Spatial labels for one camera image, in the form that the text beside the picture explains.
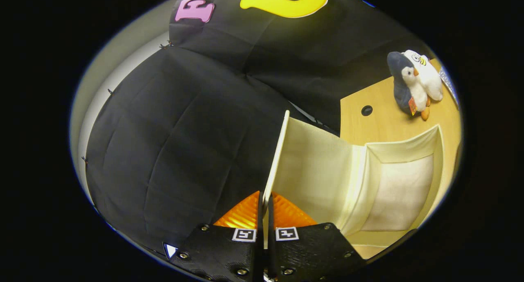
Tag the grey white penguin plush toy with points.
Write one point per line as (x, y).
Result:
(403, 83)

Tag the beige fabric storage box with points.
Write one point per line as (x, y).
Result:
(315, 171)

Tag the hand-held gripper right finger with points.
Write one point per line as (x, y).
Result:
(315, 249)

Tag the white duck plush toy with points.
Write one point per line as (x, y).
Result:
(428, 75)

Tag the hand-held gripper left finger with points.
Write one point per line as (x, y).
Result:
(221, 249)

